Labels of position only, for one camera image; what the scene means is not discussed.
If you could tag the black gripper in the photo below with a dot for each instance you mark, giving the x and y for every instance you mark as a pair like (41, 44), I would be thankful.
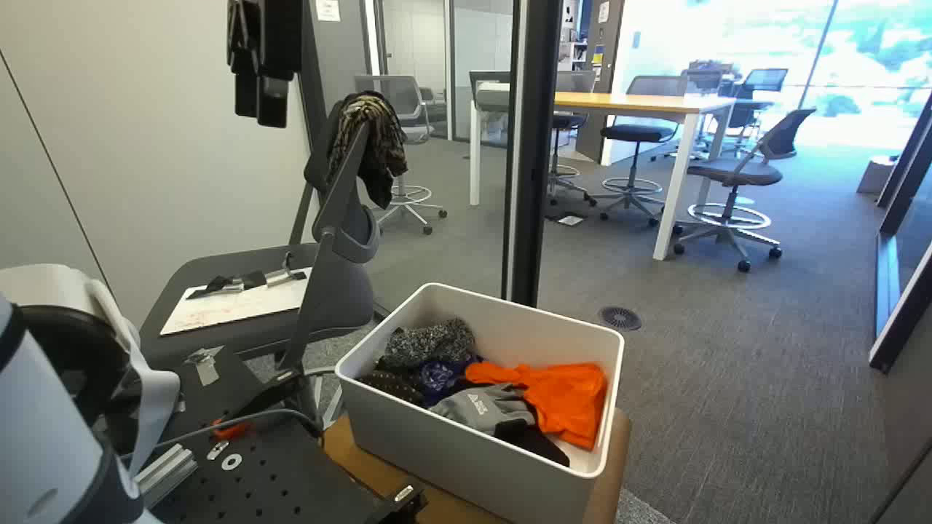
(281, 32)

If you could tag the orange shirt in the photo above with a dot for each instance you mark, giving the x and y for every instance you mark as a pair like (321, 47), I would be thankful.
(557, 396)

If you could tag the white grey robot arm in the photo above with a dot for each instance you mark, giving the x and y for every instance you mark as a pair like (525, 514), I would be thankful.
(40, 437)

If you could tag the grey mesh office chair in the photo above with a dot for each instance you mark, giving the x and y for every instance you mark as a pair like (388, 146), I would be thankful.
(409, 96)

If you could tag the grey printed shirt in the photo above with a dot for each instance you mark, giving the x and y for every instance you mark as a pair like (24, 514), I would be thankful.
(482, 406)

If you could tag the dark swivel office chair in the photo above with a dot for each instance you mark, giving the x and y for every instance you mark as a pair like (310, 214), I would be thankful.
(739, 173)

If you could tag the black draped garment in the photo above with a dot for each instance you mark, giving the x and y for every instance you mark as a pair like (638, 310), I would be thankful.
(332, 146)

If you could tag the leopard print cloth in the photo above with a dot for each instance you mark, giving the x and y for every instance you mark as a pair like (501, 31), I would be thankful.
(383, 134)

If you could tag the black binder clip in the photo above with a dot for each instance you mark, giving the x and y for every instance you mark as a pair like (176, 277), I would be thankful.
(217, 286)

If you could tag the white paper sheet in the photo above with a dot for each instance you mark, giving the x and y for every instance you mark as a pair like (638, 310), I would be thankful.
(235, 310)

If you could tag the dark speckled cloth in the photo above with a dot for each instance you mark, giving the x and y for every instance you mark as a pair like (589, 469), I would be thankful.
(425, 344)

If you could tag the dark blue cloth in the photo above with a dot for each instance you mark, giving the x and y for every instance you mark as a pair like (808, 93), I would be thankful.
(440, 380)

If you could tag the wooden table with white legs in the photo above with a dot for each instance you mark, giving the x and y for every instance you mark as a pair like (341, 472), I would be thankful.
(621, 102)

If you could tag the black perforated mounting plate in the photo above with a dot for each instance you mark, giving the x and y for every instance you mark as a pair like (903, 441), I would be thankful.
(281, 485)

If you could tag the white plastic bin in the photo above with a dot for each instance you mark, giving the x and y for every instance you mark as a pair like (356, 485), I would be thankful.
(456, 454)

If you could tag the round floor outlet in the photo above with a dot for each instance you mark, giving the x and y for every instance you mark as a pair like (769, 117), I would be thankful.
(621, 318)

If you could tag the black cloth in bin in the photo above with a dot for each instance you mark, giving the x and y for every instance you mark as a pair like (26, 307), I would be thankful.
(527, 437)

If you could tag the aluminium rail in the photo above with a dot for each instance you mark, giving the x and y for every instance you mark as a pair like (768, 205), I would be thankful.
(166, 476)

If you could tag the dark window frame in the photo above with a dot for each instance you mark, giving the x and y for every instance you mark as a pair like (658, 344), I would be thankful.
(903, 243)

